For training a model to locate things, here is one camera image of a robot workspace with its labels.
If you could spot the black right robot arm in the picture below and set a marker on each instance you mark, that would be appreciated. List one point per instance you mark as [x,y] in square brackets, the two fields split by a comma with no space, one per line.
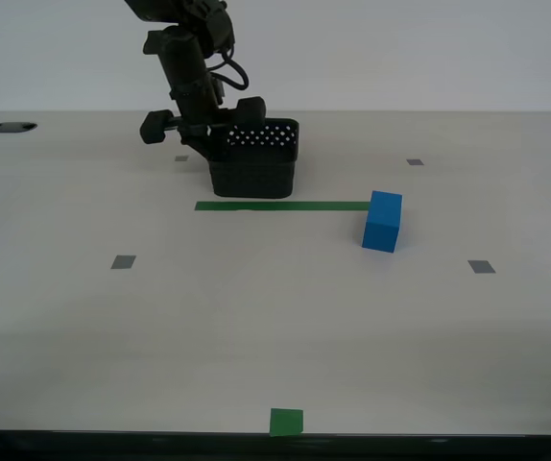
[186,53]

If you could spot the black oval table grommet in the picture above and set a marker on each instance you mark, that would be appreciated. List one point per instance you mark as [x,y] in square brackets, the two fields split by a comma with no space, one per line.
[11,127]

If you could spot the small grey tape marker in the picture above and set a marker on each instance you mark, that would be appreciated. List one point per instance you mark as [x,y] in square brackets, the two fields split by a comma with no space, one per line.
[181,158]
[481,267]
[414,162]
[123,262]

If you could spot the black perforated plastic basket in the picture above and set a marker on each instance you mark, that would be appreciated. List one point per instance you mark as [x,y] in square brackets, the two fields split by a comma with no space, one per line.
[256,177]

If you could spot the green square tape patch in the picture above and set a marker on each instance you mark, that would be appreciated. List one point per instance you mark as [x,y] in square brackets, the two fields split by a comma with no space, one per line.
[286,422]

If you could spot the blue rectangular block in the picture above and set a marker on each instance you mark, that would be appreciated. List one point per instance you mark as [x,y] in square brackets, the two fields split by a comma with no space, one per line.
[381,225]

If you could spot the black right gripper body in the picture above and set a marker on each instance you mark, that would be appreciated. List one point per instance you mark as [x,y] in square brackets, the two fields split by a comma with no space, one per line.
[198,108]

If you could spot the long green tape strip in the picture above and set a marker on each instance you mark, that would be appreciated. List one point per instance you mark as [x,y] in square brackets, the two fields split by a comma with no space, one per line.
[280,206]

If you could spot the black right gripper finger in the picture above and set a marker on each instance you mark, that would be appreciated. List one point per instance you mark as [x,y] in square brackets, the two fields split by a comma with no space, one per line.
[194,141]
[220,137]

